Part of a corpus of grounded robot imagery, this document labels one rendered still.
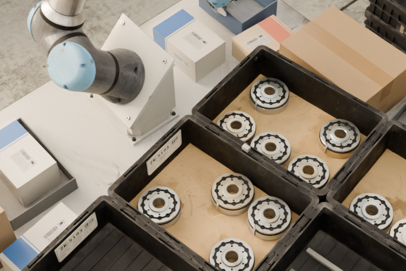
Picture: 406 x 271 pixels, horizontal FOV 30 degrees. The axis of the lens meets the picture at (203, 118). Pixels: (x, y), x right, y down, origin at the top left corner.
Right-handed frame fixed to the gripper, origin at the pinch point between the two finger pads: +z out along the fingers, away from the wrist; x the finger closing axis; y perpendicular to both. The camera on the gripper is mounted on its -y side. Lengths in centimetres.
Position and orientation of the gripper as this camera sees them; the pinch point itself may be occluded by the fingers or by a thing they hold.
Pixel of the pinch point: (220, 9)
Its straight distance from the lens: 234.0
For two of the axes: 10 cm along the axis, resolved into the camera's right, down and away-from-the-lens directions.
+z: 0.8, 5.7, 8.2
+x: 7.6, -5.6, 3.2
